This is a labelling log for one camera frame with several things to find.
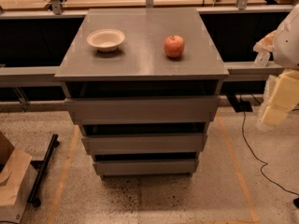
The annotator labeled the white paper bowl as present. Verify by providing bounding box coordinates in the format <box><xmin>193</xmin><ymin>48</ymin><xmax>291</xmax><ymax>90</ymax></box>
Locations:
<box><xmin>87</xmin><ymin>29</ymin><xmax>125</xmax><ymax>52</ymax></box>

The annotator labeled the brown cardboard box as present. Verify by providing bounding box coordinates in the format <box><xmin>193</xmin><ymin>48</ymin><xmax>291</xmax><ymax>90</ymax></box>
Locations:
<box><xmin>0</xmin><ymin>133</ymin><xmax>37</xmax><ymax>224</ymax></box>

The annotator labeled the black metal bar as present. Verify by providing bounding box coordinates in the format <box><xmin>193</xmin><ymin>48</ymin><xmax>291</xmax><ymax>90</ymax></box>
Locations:
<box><xmin>27</xmin><ymin>133</ymin><xmax>60</xmax><ymax>208</ymax></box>

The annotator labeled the clear sanitizer bottle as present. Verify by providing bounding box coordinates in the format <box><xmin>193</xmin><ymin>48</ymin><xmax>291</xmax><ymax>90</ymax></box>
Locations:
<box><xmin>254</xmin><ymin>52</ymin><xmax>271</xmax><ymax>67</ymax></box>

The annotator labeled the grey metal rail frame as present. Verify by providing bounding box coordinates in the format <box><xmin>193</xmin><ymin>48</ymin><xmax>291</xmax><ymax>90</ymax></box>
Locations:
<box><xmin>0</xmin><ymin>5</ymin><xmax>293</xmax><ymax>88</ymax></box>

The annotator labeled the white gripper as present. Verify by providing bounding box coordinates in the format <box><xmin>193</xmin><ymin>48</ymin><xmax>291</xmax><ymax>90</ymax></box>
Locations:
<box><xmin>253</xmin><ymin>30</ymin><xmax>299</xmax><ymax>127</ymax></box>

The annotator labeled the grey middle drawer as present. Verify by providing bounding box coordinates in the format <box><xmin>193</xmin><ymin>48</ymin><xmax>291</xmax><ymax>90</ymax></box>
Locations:
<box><xmin>82</xmin><ymin>133</ymin><xmax>207</xmax><ymax>155</ymax></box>

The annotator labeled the grey drawer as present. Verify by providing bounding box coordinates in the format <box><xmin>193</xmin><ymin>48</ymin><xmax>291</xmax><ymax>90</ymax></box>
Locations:
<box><xmin>65</xmin><ymin>96</ymin><xmax>219</xmax><ymax>124</ymax></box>
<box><xmin>82</xmin><ymin>133</ymin><xmax>207</xmax><ymax>155</ymax></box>
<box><xmin>93</xmin><ymin>159</ymin><xmax>199</xmax><ymax>176</ymax></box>

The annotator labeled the black floor bracket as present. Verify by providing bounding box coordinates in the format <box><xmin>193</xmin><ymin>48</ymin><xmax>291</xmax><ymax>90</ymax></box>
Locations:
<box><xmin>226</xmin><ymin>94</ymin><xmax>252</xmax><ymax>113</ymax></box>

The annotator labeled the grey top drawer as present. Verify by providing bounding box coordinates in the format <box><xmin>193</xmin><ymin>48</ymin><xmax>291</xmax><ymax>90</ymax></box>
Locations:
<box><xmin>65</xmin><ymin>96</ymin><xmax>219</xmax><ymax>124</ymax></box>

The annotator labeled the red apple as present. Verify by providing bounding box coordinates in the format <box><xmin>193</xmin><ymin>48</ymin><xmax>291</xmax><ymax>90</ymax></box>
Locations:
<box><xmin>164</xmin><ymin>35</ymin><xmax>185</xmax><ymax>58</ymax></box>

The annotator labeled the black floor cable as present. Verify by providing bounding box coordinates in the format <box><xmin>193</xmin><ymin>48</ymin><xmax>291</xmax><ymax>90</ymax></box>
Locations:
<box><xmin>241</xmin><ymin>110</ymin><xmax>299</xmax><ymax>197</ymax></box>

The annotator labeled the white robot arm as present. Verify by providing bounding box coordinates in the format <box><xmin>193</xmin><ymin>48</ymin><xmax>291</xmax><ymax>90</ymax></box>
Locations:
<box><xmin>253</xmin><ymin>5</ymin><xmax>299</xmax><ymax>129</ymax></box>

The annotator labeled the grey drawer cabinet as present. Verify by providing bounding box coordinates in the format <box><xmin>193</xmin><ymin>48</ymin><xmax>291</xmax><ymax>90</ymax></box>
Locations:
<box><xmin>54</xmin><ymin>7</ymin><xmax>230</xmax><ymax>180</ymax></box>

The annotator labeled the grey bottom drawer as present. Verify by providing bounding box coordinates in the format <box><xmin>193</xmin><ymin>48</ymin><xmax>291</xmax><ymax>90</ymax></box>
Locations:
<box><xmin>93</xmin><ymin>159</ymin><xmax>199</xmax><ymax>176</ymax></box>

